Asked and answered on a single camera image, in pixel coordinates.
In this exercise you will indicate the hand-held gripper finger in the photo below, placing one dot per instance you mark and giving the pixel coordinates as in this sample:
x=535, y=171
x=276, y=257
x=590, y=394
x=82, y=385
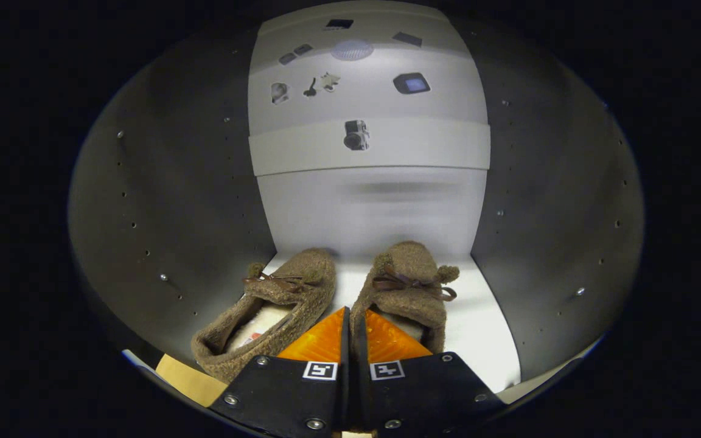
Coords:
x=356, y=395
x=344, y=395

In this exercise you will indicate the brown fuzzy shoe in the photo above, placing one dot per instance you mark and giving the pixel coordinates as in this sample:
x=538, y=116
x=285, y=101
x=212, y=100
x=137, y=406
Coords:
x=308, y=267
x=408, y=258

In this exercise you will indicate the dark grey shoe cabinet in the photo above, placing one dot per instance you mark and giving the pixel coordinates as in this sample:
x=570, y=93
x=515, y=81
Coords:
x=174, y=182

